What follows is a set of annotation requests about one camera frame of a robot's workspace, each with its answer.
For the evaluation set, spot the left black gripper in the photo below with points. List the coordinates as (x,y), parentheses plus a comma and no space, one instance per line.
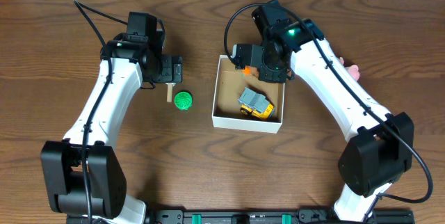
(170,69)

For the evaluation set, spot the pig face wooden rattle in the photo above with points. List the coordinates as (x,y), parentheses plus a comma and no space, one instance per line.
(169,91)

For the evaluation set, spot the brown plush toy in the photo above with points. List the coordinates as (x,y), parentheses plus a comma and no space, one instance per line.
(246,71)

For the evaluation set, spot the grey yellow toy truck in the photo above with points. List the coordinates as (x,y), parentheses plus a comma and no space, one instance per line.
(255,105)

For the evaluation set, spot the pink white plush toy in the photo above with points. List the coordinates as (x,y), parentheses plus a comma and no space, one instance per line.
(353,70)

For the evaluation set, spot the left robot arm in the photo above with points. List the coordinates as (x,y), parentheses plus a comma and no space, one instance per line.
(82,174)

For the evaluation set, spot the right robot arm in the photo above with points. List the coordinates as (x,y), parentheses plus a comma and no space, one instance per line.
(379,144)

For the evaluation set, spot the green round toy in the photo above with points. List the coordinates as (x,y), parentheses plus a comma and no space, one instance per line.
(183,100)

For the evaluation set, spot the white cardboard box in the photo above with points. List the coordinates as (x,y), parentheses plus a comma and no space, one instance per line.
(230,84)

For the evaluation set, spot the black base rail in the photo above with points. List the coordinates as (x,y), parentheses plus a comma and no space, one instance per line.
(177,216)

